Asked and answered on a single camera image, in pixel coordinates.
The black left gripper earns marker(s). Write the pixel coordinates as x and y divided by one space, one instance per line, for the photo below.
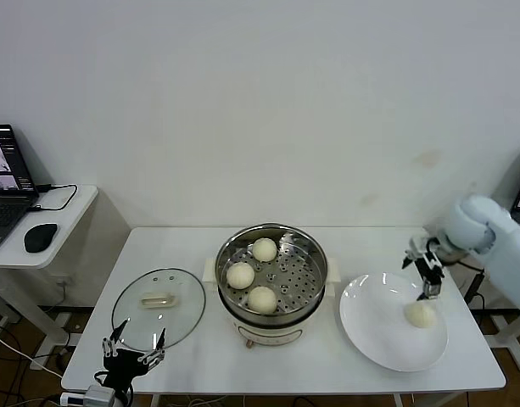
124 366

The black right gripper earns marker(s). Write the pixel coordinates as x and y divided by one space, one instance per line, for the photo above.
431 271

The white steamed baozi bun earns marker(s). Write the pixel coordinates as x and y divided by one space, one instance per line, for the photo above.
421 316
264 250
240 275
262 299

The round glass pot lid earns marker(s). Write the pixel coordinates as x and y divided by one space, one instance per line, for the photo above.
158 300

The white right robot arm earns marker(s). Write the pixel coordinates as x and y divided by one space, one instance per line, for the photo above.
471 224

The stainless steel steamer basket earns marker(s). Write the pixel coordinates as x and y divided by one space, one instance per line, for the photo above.
298 275

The round white plate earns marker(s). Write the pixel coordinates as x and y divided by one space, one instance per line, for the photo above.
378 330

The cream electric cooker pot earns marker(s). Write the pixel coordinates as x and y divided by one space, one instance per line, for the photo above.
272 332

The black computer mouse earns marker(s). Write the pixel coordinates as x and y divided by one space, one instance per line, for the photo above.
40 237

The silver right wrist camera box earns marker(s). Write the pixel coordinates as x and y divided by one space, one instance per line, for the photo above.
421 248

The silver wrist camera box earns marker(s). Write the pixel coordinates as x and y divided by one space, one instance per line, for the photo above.
421 248
98 396

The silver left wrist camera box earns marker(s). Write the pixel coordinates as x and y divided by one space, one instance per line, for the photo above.
98 396

